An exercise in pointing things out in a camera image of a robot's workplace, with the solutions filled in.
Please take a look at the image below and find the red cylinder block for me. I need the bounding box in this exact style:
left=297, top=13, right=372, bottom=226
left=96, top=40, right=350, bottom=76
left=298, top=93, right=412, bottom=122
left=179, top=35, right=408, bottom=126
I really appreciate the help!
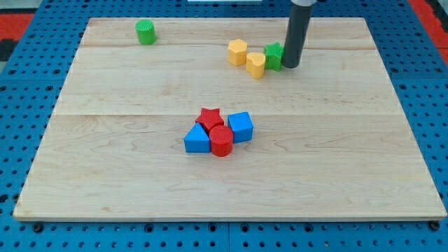
left=209, top=125, right=233, bottom=157

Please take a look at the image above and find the blue cube block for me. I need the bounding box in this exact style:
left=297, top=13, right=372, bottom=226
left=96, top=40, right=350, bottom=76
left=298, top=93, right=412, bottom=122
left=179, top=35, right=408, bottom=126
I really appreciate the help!
left=227, top=111, right=253, bottom=144

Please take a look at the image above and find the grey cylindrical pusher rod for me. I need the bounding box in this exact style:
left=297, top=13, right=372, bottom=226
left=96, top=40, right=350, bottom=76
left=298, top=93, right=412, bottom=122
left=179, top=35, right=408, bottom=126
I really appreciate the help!
left=282, top=0, right=317, bottom=69

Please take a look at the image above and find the yellow heart block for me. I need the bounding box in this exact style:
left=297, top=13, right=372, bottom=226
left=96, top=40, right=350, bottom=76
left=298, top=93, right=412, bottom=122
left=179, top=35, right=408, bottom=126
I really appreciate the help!
left=246, top=52, right=266, bottom=79

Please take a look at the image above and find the yellow hexagon block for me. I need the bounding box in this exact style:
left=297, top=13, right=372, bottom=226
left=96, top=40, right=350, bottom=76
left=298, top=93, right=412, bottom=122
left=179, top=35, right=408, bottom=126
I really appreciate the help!
left=227, top=39, right=248, bottom=67

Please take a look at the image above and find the blue triangle block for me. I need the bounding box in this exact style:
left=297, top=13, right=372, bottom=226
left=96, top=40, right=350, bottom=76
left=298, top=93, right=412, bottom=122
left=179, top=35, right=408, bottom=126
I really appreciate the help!
left=184, top=122, right=211, bottom=153

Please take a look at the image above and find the red star block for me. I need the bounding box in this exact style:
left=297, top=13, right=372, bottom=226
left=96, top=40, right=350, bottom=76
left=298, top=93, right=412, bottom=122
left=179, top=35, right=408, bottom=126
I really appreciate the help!
left=195, top=108, right=224, bottom=134

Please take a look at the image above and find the green star block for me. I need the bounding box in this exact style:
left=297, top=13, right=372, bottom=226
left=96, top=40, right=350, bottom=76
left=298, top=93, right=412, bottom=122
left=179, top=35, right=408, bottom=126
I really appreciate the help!
left=263, top=42, right=284, bottom=71

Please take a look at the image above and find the light wooden board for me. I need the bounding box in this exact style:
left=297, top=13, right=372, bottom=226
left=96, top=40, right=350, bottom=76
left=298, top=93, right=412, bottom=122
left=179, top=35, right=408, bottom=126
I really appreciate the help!
left=13, top=17, right=447, bottom=222

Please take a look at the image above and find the green cylinder block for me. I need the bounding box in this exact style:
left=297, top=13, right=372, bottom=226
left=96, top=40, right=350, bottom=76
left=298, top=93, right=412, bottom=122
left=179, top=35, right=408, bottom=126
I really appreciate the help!
left=135, top=19, right=157, bottom=45

